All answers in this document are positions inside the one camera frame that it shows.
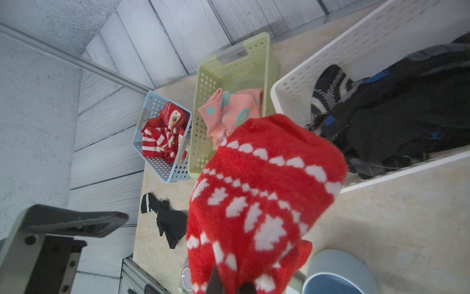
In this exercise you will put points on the pink sock with teal leaves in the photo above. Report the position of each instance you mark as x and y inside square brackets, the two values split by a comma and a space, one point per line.
[225, 111]

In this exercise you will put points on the red sock white dot pattern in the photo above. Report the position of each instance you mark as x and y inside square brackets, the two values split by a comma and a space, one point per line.
[262, 191]

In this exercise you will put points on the red white striped sock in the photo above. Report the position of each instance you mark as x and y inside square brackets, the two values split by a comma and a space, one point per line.
[158, 140]

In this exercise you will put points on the black sock with blue patch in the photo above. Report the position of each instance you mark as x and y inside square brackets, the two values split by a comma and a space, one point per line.
[171, 223]

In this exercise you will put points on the black sock with white label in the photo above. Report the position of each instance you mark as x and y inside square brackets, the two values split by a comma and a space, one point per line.
[398, 117]

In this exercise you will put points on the red bear Christmas sock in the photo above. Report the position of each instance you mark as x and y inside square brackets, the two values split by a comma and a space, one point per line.
[174, 117]

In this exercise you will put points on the black blue sport sock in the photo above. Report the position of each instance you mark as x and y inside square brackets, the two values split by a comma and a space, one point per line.
[335, 87]

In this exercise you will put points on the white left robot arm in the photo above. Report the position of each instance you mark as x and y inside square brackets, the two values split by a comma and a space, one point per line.
[43, 249]

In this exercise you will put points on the light blue plastic basket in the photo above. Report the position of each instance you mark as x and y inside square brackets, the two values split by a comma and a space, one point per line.
[168, 172]

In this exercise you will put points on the light green plastic basket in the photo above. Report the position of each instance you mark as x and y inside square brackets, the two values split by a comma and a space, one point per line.
[249, 64]

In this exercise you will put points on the white plastic basket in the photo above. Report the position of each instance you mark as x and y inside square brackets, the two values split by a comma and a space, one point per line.
[386, 35]

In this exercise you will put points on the lilac ceramic bowl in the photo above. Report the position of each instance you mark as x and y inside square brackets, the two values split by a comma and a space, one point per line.
[185, 285]

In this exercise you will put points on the light blue ceramic mug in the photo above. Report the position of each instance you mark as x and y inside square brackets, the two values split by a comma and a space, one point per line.
[333, 271]

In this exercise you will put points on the metal base rail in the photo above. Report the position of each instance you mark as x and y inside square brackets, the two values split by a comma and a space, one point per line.
[134, 280]

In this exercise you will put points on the left aluminium frame post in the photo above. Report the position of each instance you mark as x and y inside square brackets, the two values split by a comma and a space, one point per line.
[42, 45]

